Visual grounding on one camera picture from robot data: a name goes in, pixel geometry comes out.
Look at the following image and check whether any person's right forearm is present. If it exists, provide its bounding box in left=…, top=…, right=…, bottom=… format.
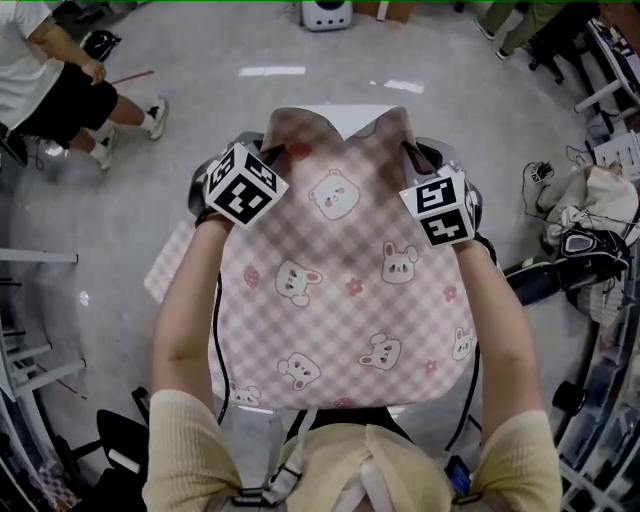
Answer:
left=451, top=238, right=545, bottom=432

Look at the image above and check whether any black helmet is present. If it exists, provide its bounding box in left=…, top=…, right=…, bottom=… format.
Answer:
left=78, top=29, right=122, bottom=64

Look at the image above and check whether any person's left forearm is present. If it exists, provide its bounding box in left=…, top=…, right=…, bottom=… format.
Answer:
left=150, top=214, right=237, bottom=404

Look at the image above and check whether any beige cloth pile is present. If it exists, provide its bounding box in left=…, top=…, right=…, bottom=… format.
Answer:
left=537, top=166, right=640, bottom=247

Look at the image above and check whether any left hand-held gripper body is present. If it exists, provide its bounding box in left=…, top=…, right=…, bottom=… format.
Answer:
left=187, top=142, right=290, bottom=229

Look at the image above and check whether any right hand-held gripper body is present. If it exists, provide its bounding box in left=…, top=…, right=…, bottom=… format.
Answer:
left=399, top=163, right=485, bottom=248

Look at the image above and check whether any black and grey backpack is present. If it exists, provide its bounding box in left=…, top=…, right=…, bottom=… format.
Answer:
left=556, top=223, right=632, bottom=292

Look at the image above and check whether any metal storage rack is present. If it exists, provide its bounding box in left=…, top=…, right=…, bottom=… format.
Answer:
left=556, top=299, right=640, bottom=512

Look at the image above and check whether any person's yellow knit top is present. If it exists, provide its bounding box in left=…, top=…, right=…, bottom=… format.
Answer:
left=142, top=388, right=564, bottom=512

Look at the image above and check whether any white round pet carrier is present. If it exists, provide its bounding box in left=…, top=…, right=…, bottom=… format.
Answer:
left=300, top=0, right=354, bottom=33

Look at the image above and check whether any black power adapter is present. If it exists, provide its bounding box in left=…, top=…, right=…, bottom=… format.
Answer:
left=523, top=160, right=556, bottom=186

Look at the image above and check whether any white desk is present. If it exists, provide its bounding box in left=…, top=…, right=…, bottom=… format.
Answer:
left=573, top=18, right=640, bottom=115

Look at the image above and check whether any small blue-screen device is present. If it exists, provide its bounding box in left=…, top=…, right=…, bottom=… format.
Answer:
left=444, top=453, right=474, bottom=495

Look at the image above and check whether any grey harness strap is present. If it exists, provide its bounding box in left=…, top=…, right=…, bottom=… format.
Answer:
left=231, top=407, right=322, bottom=509

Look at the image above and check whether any pink checked bear-print cloth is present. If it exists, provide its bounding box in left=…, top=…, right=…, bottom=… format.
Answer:
left=143, top=105, right=482, bottom=410

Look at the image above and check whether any black office chair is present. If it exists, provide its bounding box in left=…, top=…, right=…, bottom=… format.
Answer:
left=528, top=13, right=592, bottom=85

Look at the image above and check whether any small pink checkered cloth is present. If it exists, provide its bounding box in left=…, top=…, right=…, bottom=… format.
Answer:
left=36, top=461, right=82, bottom=510

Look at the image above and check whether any white table frame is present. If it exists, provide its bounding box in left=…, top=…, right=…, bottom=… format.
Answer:
left=0, top=246, right=87, bottom=402

